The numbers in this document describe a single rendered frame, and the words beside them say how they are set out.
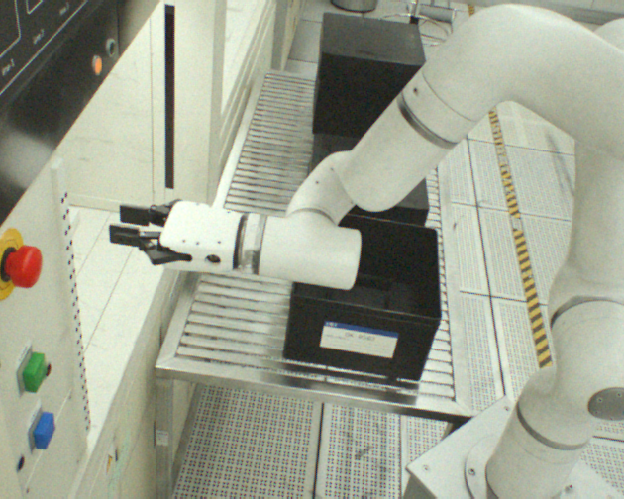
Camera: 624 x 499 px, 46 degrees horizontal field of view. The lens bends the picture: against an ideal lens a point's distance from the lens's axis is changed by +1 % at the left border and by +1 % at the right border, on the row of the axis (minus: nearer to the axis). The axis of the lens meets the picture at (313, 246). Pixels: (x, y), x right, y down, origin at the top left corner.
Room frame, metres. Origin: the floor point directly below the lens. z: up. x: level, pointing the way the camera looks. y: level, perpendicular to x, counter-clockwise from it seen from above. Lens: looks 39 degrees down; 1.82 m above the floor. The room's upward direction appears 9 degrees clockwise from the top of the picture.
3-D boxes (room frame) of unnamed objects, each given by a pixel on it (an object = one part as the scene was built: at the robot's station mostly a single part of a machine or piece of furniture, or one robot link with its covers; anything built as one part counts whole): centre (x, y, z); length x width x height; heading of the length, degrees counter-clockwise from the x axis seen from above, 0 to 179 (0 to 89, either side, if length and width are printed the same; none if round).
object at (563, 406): (0.73, -0.42, 1.07); 0.19 x 0.12 x 0.24; 179
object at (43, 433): (0.48, 0.27, 1.10); 0.03 x 0.02 x 0.03; 1
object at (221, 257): (0.77, 0.14, 1.19); 0.11 x 0.10 x 0.07; 91
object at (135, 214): (0.80, 0.24, 1.19); 0.07 x 0.03 x 0.03; 91
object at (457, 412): (1.54, -0.04, 0.38); 1.30 x 0.60 x 0.76; 1
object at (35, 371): (0.48, 0.27, 1.20); 0.03 x 0.02 x 0.03; 1
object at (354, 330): (1.09, -0.11, 0.85); 0.28 x 0.28 x 0.17; 0
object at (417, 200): (1.53, -0.11, 0.83); 0.29 x 0.29 x 0.13; 3
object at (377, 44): (1.96, -0.07, 0.89); 0.29 x 0.29 x 0.25; 4
